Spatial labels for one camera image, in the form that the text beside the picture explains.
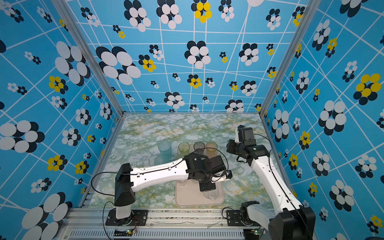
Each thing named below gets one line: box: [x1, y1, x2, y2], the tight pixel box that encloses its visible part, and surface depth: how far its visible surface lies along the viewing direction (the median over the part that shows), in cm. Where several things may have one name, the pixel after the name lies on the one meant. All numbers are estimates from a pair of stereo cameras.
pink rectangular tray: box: [175, 178, 225, 206], surface depth 80 cm
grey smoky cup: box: [193, 141, 205, 155], surface depth 96 cm
